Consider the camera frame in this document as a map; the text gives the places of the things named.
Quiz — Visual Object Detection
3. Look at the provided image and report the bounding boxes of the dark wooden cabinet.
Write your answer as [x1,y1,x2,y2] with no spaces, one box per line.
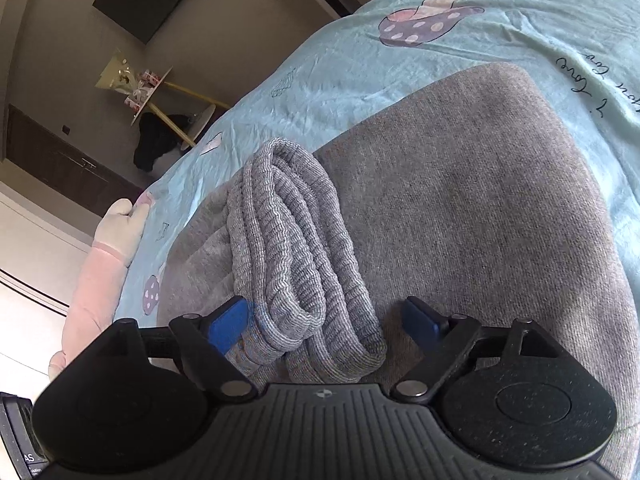
[5,104,147,218]

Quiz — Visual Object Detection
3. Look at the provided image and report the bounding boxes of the black cloth bundle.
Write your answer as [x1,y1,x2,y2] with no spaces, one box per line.
[133,113,191,175]

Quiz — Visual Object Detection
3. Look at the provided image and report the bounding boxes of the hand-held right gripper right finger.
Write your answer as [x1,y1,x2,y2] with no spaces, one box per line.
[391,296,553,405]

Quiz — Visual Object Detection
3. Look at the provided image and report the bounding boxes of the light blue printed bed blanket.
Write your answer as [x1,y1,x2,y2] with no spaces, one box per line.
[112,0,640,331]

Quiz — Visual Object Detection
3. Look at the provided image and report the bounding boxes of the grey pants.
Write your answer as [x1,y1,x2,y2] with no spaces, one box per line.
[156,64,640,480]

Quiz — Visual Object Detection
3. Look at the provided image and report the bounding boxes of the wrapped flower bouquet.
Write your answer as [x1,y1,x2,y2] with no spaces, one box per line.
[96,49,151,102]

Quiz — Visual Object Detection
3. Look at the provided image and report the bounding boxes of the round side table yellow legs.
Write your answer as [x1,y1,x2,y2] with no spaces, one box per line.
[130,65,232,152]

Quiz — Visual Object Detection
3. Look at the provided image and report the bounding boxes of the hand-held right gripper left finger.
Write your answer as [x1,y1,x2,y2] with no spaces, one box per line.
[111,296,258,403]

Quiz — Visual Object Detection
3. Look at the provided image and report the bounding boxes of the pink plush toy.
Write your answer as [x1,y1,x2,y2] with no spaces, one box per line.
[48,198,154,382]

